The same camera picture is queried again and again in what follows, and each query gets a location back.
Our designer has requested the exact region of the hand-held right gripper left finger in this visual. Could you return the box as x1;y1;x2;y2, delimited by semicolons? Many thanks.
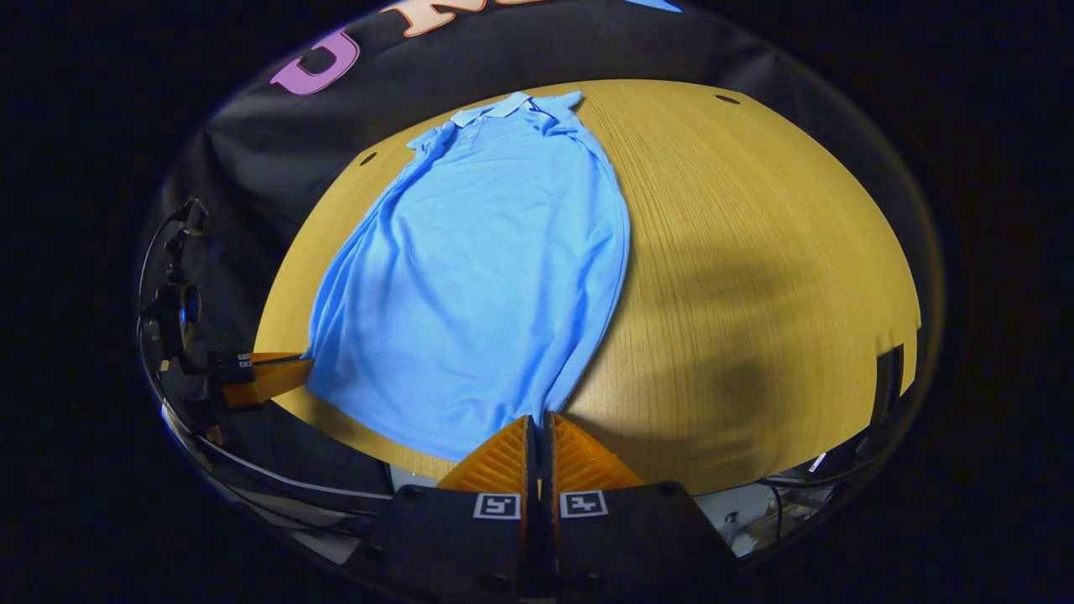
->
361;414;539;601

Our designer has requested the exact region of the light blue T-shirt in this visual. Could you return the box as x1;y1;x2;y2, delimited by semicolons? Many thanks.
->
304;90;632;463

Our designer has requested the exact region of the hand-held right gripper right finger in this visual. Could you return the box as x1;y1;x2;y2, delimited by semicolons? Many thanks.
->
541;412;741;601

